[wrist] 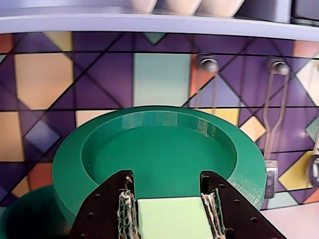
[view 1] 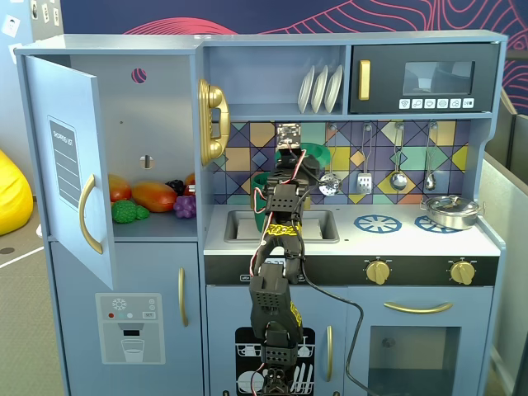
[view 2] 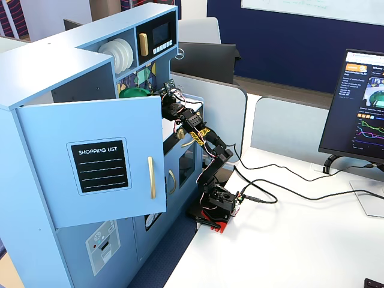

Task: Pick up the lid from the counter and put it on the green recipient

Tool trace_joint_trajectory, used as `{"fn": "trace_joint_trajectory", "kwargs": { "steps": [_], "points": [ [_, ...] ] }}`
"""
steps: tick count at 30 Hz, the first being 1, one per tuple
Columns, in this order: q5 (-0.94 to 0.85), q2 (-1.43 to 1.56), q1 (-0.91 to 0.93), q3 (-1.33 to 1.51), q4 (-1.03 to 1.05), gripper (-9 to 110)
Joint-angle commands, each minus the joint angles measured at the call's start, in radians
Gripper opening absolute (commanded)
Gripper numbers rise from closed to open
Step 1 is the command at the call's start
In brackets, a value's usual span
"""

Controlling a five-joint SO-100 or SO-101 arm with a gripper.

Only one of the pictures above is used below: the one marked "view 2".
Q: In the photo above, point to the dark monitor back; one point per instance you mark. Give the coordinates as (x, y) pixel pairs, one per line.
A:
(72, 24)

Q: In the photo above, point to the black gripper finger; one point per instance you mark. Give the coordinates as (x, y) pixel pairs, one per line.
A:
(156, 94)

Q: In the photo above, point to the light grey chair back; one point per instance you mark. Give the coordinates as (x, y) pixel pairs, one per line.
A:
(199, 30)

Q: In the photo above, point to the monitor with lit screen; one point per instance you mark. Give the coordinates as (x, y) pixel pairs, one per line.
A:
(354, 120)

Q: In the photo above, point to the green toy plate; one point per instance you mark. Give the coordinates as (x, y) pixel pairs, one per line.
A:
(132, 93)

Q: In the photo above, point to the black keyboard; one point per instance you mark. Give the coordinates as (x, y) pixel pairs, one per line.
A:
(375, 284)

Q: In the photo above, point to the red and black table clamp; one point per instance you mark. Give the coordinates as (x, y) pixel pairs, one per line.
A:
(219, 226)

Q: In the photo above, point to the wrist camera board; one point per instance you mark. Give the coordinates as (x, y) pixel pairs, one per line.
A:
(170, 85)

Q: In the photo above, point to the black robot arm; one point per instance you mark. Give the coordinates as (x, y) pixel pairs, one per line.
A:
(214, 168)

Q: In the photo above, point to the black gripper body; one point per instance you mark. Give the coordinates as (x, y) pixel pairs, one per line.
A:
(167, 113)

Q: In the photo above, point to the silver monitor stand base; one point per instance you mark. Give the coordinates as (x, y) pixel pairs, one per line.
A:
(369, 201)

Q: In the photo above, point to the whiteboard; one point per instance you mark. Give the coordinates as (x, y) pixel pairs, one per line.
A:
(300, 7)

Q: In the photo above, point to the black Dell monitor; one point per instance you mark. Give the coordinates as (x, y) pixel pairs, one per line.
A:
(204, 63)

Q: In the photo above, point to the blue shopping list cabinet door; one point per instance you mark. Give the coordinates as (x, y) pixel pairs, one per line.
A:
(45, 180)

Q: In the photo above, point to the grey desk divider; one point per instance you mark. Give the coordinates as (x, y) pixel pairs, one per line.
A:
(285, 126)
(225, 114)

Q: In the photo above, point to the stack of white plates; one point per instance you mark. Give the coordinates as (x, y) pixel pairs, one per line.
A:
(120, 55)

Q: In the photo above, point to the blue toy kitchen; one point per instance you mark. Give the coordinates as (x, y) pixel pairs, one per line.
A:
(45, 60)

